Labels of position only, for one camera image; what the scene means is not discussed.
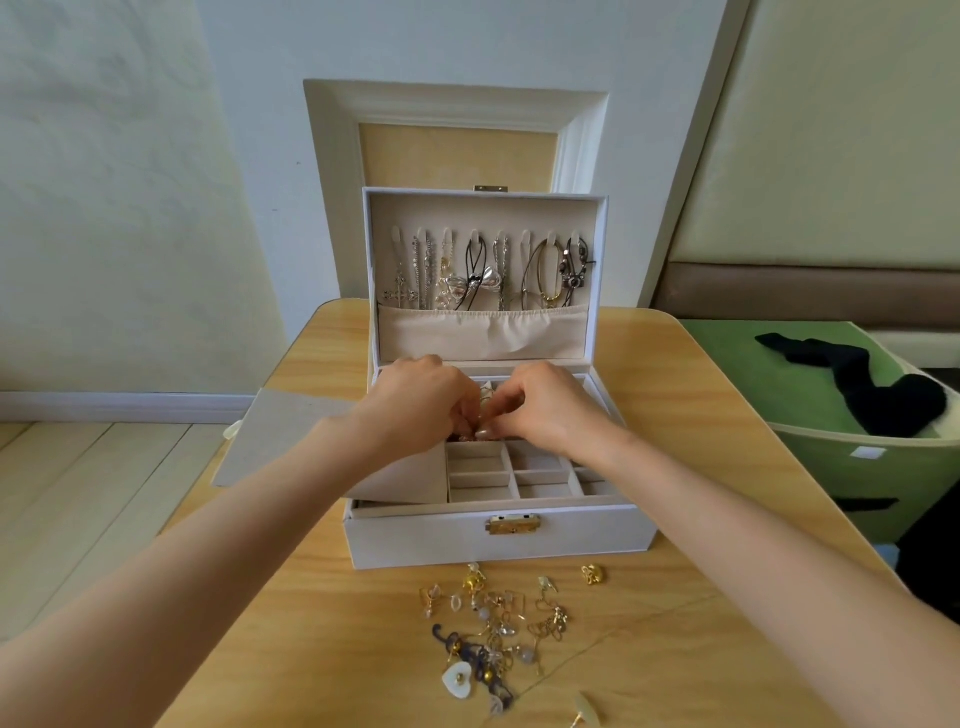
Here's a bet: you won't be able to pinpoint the person's right hand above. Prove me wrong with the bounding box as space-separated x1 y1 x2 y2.
480 360 617 467

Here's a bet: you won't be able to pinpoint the person's left hand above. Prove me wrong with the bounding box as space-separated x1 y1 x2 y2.
360 354 485 464

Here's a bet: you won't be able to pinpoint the white jewelry box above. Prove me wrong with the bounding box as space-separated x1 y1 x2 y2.
342 186 662 572

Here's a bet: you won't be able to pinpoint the brown cord bead necklace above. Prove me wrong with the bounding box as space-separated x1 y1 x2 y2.
519 237 566 312

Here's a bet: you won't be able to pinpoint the silver cross pendant necklace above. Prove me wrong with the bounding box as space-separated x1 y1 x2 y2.
384 225 414 311

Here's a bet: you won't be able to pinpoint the slim silver rope chain necklace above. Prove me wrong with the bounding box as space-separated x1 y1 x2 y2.
412 228 434 311

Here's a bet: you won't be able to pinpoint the bow pendant cord necklace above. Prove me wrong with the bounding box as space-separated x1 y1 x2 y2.
454 231 506 314

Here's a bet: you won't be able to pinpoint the beige earring panel flap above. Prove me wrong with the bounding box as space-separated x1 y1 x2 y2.
214 388 449 506

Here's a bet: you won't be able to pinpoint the square pendant cord necklace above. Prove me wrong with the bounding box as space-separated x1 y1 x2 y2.
558 237 599 309

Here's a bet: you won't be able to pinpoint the silver link chain necklace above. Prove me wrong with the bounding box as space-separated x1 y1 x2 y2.
496 234 515 312

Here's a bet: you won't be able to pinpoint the small earrings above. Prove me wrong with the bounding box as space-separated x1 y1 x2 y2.
417 561 609 728

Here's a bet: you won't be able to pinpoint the person's left forearm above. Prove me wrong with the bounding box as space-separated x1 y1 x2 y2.
0 420 407 728

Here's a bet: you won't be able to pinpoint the person's right forearm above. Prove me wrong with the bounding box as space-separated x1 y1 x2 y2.
585 427 960 728

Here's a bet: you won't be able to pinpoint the black cloth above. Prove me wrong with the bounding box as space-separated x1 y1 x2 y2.
754 331 950 440

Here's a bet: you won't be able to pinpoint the black low cabinet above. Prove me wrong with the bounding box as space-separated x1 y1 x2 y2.
885 480 960 624

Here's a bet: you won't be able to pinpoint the beige padded wall panel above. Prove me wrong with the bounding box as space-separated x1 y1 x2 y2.
652 0 960 335

